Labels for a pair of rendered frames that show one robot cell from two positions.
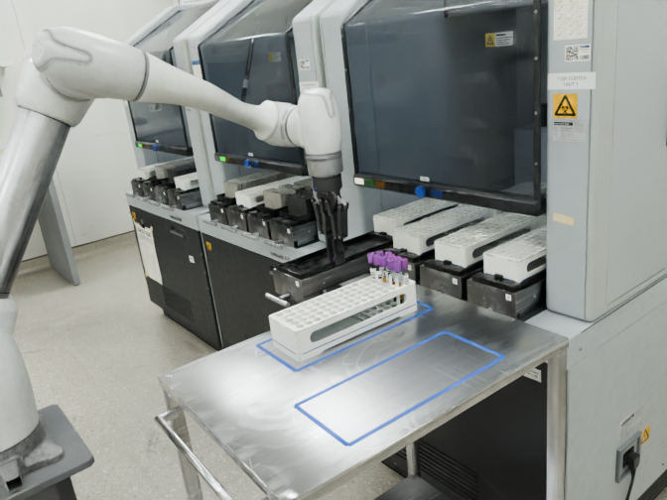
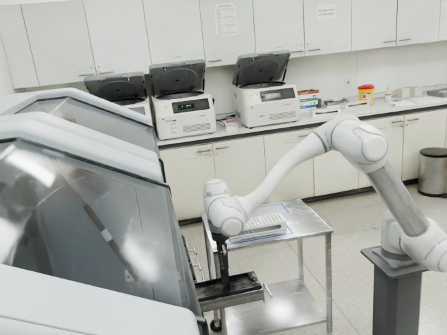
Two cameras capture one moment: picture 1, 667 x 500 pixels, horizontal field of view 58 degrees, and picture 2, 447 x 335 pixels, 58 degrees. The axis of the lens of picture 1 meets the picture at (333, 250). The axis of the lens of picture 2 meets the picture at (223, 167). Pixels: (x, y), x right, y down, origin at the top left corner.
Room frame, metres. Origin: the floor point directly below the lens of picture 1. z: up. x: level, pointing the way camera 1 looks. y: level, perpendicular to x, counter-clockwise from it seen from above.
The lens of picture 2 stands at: (2.83, 0.67, 1.79)
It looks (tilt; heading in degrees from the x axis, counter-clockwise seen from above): 18 degrees down; 206
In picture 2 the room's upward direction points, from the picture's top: 6 degrees counter-clockwise
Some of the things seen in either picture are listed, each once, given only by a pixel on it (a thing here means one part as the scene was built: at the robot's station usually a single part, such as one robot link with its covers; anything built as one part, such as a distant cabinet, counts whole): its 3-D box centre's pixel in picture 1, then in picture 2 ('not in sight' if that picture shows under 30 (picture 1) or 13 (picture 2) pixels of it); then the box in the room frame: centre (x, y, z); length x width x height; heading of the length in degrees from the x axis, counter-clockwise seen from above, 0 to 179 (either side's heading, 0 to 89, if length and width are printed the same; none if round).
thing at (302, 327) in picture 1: (345, 312); (255, 226); (1.10, -0.01, 0.85); 0.30 x 0.10 x 0.06; 124
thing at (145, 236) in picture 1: (146, 252); not in sight; (3.02, 0.97, 0.43); 0.27 x 0.02 x 0.36; 36
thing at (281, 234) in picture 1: (353, 208); not in sight; (2.12, -0.09, 0.78); 0.73 x 0.14 x 0.09; 126
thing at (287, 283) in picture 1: (377, 249); (183, 301); (1.65, -0.13, 0.78); 0.73 x 0.14 x 0.09; 126
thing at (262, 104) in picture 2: not in sight; (263, 86); (-1.15, -0.70, 1.25); 0.62 x 0.56 x 0.69; 36
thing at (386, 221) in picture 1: (420, 215); not in sight; (1.76, -0.27, 0.83); 0.30 x 0.10 x 0.06; 126
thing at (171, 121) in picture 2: not in sight; (180, 97); (-0.65, -1.38, 1.24); 0.62 x 0.56 x 0.69; 37
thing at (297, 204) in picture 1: (299, 205); not in sight; (1.99, 0.10, 0.85); 0.12 x 0.02 x 0.06; 36
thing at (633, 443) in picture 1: (631, 457); not in sight; (1.25, -0.69, 0.29); 0.11 x 0.03 x 0.10; 126
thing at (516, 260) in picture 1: (538, 251); not in sight; (1.35, -0.49, 0.83); 0.30 x 0.10 x 0.06; 126
